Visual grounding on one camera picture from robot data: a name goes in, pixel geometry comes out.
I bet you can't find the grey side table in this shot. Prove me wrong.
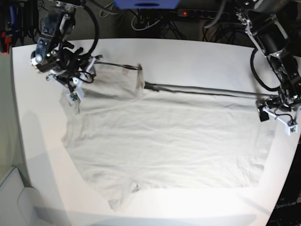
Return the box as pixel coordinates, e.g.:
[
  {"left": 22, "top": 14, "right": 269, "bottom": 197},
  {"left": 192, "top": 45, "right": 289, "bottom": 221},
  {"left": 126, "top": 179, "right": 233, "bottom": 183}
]
[{"left": 0, "top": 168, "right": 40, "bottom": 226}]

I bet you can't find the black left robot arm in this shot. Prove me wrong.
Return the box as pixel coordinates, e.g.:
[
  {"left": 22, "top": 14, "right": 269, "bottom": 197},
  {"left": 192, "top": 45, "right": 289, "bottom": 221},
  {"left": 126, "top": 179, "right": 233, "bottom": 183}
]
[{"left": 235, "top": 0, "right": 301, "bottom": 121}]

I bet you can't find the red and black clamp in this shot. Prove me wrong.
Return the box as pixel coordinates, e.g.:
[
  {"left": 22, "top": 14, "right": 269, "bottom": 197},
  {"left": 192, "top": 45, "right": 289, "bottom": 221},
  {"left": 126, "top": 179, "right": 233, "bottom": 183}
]
[{"left": 0, "top": 31, "right": 12, "bottom": 55}]

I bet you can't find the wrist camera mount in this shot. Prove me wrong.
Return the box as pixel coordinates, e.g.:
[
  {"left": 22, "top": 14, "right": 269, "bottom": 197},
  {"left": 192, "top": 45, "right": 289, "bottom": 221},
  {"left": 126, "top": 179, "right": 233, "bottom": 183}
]
[
  {"left": 266, "top": 99, "right": 301, "bottom": 136},
  {"left": 46, "top": 55, "right": 103, "bottom": 104}
]

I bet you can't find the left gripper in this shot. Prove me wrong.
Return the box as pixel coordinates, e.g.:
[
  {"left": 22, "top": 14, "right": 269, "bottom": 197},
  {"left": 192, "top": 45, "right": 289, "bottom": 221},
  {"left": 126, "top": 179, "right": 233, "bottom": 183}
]
[{"left": 256, "top": 100, "right": 270, "bottom": 122}]

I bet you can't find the grey t-shirt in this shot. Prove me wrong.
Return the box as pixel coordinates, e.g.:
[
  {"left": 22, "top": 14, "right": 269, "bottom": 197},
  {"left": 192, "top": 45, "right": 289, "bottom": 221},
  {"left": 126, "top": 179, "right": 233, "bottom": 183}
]
[{"left": 60, "top": 66, "right": 276, "bottom": 210}]

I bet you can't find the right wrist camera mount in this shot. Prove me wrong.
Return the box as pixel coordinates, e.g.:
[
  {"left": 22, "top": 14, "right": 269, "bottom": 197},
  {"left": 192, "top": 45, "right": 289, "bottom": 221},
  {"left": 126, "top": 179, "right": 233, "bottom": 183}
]
[{"left": 46, "top": 55, "right": 103, "bottom": 104}]

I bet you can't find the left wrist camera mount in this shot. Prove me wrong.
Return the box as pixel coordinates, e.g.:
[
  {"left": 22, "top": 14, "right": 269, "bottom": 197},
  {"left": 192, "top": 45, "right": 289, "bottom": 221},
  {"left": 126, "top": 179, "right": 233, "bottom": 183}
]
[{"left": 266, "top": 99, "right": 301, "bottom": 136}]

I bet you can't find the white cable loop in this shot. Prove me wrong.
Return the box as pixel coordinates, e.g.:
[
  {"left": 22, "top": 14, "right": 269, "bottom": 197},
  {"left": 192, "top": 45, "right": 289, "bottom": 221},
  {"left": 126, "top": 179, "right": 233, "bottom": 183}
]
[{"left": 130, "top": 14, "right": 161, "bottom": 31}]

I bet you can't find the blue box at top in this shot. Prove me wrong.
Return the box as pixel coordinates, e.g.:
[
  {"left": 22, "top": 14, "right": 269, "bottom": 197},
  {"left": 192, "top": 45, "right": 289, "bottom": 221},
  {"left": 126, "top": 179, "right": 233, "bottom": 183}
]
[{"left": 113, "top": 0, "right": 180, "bottom": 9}]

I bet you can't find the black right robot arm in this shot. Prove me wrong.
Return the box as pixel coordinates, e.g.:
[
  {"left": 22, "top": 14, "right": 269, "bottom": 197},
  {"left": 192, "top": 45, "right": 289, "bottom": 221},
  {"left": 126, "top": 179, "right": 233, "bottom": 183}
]
[{"left": 31, "top": 0, "right": 100, "bottom": 74}]

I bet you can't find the black power strip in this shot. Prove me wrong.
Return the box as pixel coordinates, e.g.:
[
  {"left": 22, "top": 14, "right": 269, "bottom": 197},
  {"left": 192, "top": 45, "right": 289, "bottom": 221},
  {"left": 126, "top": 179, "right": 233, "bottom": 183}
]
[{"left": 175, "top": 9, "right": 218, "bottom": 21}]

